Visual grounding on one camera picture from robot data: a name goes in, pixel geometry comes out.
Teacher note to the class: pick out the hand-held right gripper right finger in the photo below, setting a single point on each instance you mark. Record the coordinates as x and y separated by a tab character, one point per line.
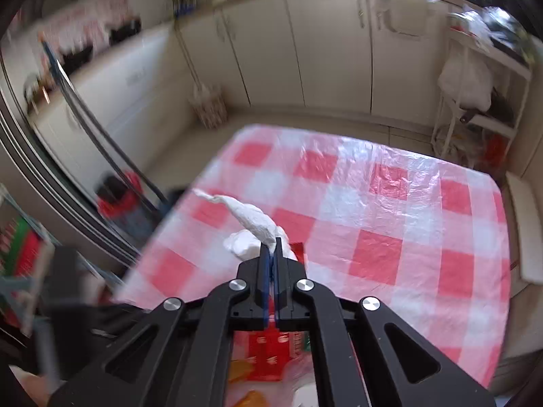
278	271

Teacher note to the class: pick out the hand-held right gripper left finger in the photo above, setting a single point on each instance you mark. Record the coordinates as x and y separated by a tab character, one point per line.
265	271

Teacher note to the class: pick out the white plastic bag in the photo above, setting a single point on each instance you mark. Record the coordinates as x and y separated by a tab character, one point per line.
466	80
254	220

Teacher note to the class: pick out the red and yellow carton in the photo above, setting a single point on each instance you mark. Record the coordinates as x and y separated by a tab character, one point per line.
271	356

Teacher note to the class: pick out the red serrated wrapper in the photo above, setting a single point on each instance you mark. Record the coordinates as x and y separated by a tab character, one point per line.
299	252

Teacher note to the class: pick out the red patterned cloth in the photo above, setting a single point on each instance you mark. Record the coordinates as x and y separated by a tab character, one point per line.
21	246

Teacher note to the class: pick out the red bucket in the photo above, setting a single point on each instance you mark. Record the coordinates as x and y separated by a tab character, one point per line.
118	195

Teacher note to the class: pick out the pink checkered plastic tablecloth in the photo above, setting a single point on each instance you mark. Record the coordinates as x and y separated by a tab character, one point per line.
382	220

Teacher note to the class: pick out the floral shopping bag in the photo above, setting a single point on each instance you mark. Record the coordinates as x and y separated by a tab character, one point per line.
210	108

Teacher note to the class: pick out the white low cabinet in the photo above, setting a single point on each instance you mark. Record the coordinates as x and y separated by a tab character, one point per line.
118	93

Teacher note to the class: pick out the beige cabinet row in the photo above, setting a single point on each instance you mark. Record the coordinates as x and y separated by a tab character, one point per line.
322	51

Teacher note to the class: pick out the white hanging cloth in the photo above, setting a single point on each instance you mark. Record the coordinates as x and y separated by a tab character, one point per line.
403	8

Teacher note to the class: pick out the white shelf rack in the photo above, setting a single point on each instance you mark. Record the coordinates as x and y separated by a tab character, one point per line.
509	76

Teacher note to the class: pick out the clear plastic bag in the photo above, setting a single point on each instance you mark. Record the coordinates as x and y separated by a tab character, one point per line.
496	25

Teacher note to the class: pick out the grey ridged door frame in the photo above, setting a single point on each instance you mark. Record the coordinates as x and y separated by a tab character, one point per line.
51	178

